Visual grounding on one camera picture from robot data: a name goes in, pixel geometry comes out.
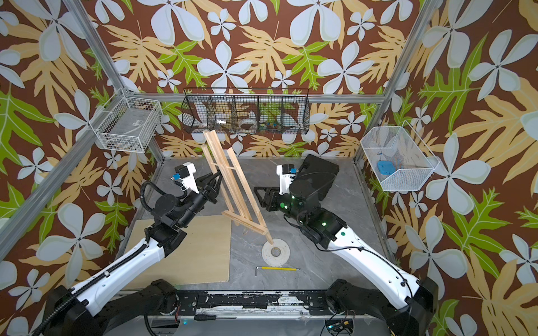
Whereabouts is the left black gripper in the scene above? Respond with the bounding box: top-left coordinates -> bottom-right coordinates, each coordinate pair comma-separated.
177,170 -> 219,230

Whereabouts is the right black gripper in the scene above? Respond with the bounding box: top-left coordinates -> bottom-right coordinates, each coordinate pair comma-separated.
255,186 -> 310,228

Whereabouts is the wooden easel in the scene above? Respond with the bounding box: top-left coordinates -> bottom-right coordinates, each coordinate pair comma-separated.
202,130 -> 274,244

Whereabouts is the plywood canvas board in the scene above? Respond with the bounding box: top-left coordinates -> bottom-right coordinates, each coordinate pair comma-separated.
124,215 -> 232,290

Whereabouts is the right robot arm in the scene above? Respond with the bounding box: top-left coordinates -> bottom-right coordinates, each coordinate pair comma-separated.
254,179 -> 439,335

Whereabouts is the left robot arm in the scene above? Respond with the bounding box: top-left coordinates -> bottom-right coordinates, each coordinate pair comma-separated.
33,172 -> 222,335

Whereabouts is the black plastic case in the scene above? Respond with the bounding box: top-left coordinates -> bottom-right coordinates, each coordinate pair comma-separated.
298,154 -> 340,201

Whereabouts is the white tape roll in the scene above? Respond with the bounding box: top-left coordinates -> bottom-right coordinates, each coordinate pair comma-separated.
261,239 -> 291,267

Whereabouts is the blue object in basket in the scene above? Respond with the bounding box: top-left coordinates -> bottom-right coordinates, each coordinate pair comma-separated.
377,160 -> 396,176

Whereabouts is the black screwdriver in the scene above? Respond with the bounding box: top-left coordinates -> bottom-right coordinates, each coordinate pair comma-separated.
194,314 -> 236,321

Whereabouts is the white mesh basket right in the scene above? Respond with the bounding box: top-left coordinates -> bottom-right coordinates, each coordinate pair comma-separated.
360,123 -> 440,193

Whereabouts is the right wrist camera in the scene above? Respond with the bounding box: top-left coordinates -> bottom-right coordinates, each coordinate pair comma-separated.
276,164 -> 297,195

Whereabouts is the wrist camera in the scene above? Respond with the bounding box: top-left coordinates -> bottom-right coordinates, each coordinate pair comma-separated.
276,164 -> 297,195
171,162 -> 199,193

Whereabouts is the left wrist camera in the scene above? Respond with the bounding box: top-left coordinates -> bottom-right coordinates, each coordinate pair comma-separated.
171,162 -> 199,193

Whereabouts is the yellow handled hex key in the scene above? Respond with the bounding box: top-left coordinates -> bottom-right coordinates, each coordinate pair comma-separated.
254,266 -> 301,277

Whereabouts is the black wire basket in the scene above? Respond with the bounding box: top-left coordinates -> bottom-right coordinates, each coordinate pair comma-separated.
179,87 -> 311,134

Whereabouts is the white wire basket left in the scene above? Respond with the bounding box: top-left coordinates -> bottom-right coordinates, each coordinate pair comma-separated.
91,89 -> 163,153

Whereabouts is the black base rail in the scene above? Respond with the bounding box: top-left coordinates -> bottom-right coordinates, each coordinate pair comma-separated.
177,290 -> 333,318

